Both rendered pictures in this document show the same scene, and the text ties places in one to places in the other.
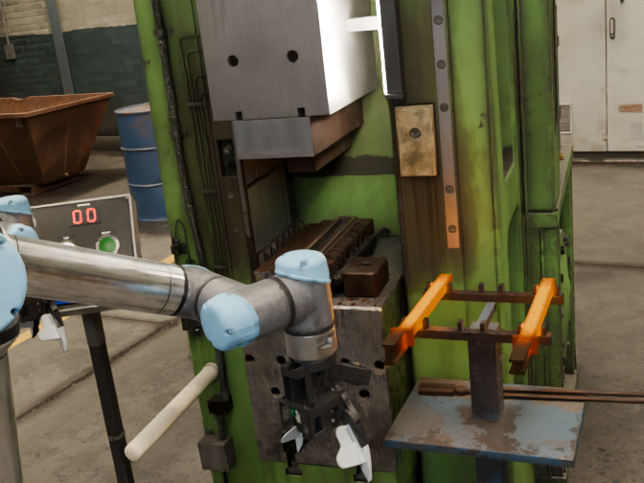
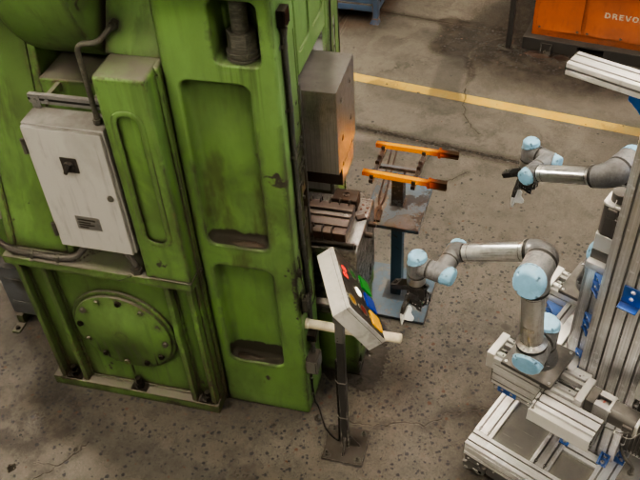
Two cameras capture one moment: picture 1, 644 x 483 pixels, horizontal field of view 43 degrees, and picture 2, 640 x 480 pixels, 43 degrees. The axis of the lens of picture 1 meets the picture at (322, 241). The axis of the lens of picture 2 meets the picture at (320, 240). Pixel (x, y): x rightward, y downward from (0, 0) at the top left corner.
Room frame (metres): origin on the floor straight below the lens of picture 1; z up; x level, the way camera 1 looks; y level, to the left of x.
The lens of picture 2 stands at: (2.26, 2.87, 3.51)
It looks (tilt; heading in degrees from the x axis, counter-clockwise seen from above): 43 degrees down; 266
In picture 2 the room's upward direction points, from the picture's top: 4 degrees counter-clockwise
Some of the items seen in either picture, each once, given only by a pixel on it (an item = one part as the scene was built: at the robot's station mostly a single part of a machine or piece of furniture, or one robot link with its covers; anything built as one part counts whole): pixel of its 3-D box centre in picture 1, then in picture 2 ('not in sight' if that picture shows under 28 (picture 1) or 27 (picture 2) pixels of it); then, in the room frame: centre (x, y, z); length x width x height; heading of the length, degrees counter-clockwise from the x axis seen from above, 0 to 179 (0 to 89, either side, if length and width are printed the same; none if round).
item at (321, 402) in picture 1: (313, 392); (527, 177); (1.11, 0.04, 1.07); 0.09 x 0.08 x 0.12; 135
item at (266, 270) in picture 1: (318, 253); (306, 218); (2.14, 0.01, 0.96); 0.42 x 0.20 x 0.09; 159
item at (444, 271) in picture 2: not in sight; (442, 270); (1.67, 0.71, 1.23); 0.11 x 0.11 x 0.08; 52
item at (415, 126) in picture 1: (416, 141); not in sight; (1.96, -0.25, 1.27); 0.09 x 0.02 x 0.17; 69
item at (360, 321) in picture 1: (348, 341); (310, 250); (2.13, -0.04, 0.69); 0.56 x 0.38 x 0.45; 159
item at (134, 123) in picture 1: (159, 160); not in sight; (6.68, 1.24, 0.44); 0.59 x 0.59 x 0.88
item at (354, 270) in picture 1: (366, 276); (346, 199); (1.94, -0.10, 0.95); 0.12 x 0.08 x 0.06; 159
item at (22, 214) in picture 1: (13, 222); (417, 264); (1.76, 0.66, 1.23); 0.09 x 0.08 x 0.11; 142
